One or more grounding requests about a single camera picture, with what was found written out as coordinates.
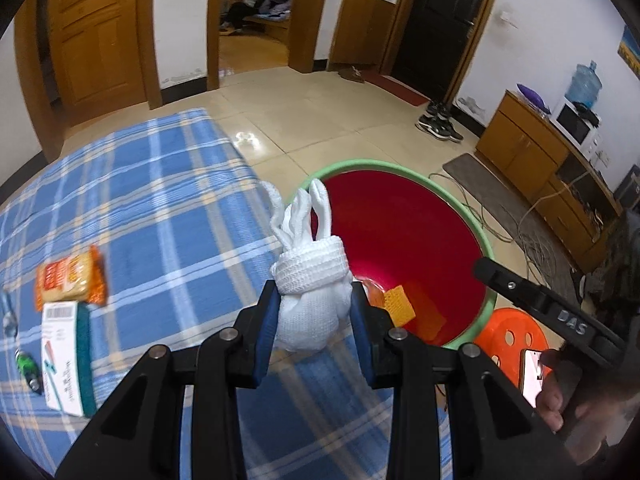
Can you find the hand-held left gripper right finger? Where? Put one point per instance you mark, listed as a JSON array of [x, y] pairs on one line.
[[362, 340]]

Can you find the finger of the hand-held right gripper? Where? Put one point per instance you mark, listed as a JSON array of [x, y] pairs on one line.
[[530, 297]]

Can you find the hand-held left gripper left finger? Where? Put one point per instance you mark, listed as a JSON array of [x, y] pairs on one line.
[[267, 330]]

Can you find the white knitted glove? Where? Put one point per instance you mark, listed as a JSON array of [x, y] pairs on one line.
[[310, 310]]

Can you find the yellow foam fruit net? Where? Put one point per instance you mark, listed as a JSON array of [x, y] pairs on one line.
[[400, 305]]

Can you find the red basin with green rim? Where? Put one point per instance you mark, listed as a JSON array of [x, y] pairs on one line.
[[410, 225]]

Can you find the person's right hand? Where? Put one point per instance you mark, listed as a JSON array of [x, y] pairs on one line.
[[552, 405]]

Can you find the orange plastic stool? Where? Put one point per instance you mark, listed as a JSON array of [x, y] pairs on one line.
[[500, 332]]

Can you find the smartphone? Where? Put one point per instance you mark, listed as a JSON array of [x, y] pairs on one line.
[[530, 375]]

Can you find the grey floor mat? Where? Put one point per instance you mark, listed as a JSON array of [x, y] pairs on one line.
[[475, 175]]

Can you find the wooden sideboard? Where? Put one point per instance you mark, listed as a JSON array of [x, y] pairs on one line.
[[525, 145]]

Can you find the blue plaid blanket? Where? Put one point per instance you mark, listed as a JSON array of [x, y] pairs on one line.
[[150, 200]]

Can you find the white microwave oven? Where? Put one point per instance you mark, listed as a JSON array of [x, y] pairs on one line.
[[572, 125]]

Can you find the black sneaker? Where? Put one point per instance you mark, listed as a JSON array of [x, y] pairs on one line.
[[439, 110], [440, 130]]

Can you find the purple bag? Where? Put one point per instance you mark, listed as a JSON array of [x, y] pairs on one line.
[[532, 95]]

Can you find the white teal toothpaste box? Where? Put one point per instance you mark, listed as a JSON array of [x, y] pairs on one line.
[[62, 360]]

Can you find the orange snack packet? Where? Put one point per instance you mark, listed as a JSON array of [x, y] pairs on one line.
[[65, 275]]

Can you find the blue water jug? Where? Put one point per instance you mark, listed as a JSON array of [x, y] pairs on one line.
[[582, 85]]

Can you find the small green bottle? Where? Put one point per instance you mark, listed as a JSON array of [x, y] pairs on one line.
[[25, 365]]

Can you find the red door mat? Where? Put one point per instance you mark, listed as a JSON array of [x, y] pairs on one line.
[[400, 87]]

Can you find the brown shoes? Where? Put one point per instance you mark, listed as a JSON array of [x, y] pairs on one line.
[[352, 75]]

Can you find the dark entrance door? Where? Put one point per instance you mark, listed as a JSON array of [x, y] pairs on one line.
[[440, 20]]

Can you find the wooden bunk bed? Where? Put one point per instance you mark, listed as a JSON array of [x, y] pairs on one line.
[[275, 15]]

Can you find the wooden panel door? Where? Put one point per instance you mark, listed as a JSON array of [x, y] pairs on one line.
[[90, 35]]

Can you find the framed wall picture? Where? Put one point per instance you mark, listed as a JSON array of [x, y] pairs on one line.
[[630, 52]]

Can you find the white wall switch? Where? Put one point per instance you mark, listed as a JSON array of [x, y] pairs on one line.
[[510, 19]]

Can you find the low wooden wall cabinet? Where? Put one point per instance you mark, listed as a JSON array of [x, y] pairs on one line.
[[362, 30]]

